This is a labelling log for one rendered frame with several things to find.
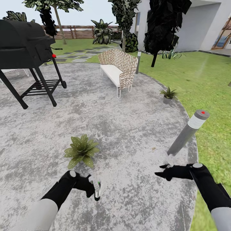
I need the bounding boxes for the insectifuge atomizer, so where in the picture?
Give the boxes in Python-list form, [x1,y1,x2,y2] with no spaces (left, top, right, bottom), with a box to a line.
[94,183,101,201]

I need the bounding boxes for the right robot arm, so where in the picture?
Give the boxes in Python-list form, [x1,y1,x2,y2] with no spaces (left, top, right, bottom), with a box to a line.
[155,154,231,231]

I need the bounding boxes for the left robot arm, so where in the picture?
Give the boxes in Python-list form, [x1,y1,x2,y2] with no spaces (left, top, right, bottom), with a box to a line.
[10,170,100,231]

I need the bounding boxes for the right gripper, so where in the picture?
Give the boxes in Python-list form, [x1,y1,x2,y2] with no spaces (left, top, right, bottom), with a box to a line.
[155,164,182,182]

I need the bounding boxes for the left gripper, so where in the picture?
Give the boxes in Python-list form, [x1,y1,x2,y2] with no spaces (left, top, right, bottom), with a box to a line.
[79,174,95,198]

